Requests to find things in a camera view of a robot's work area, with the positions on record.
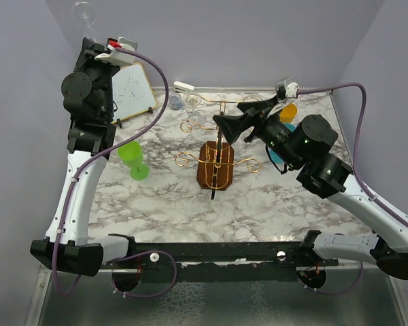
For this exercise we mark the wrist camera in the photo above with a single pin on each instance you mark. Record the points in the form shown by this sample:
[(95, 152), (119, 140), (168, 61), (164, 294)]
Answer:
[(114, 54), (287, 89)]

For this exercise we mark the orange plastic goblet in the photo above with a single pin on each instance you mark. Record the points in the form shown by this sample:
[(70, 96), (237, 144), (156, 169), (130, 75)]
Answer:
[(288, 113)]

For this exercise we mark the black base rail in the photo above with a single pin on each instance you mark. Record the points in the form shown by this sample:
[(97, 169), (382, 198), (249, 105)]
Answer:
[(208, 262)]

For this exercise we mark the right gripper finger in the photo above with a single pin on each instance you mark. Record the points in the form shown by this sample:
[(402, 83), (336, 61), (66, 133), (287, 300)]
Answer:
[(262, 107), (232, 126)]

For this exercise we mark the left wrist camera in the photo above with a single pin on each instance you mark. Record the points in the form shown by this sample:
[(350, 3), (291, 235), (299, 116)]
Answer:
[(114, 54)]

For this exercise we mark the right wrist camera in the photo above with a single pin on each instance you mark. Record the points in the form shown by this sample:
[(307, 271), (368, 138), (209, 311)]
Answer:
[(287, 89)]

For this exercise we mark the clear wine glass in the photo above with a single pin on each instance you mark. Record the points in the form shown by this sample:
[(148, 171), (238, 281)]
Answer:
[(192, 100), (250, 98), (84, 14)]

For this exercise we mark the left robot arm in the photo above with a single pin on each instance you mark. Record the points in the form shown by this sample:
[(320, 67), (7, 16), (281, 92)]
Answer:
[(88, 97)]

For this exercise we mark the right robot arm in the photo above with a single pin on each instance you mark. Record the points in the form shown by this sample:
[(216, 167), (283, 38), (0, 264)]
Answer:
[(307, 150)]

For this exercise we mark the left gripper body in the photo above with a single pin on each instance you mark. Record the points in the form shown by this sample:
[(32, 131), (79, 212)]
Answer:
[(89, 64)]

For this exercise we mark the gold wire wine glass rack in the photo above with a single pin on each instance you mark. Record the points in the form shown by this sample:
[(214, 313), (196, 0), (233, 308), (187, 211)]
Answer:
[(216, 160)]

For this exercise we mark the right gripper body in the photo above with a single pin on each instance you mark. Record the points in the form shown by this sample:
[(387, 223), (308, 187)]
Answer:
[(262, 124)]

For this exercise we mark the small whiteboard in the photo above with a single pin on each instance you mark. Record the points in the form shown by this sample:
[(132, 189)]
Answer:
[(132, 93)]

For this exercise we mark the small blue cup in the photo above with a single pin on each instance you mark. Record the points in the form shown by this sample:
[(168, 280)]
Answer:
[(175, 101)]

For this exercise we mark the green plastic goblet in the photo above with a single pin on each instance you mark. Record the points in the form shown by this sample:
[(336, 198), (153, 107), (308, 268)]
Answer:
[(131, 155)]

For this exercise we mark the white eraser block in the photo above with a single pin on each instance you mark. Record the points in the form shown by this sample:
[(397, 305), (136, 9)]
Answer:
[(182, 87)]

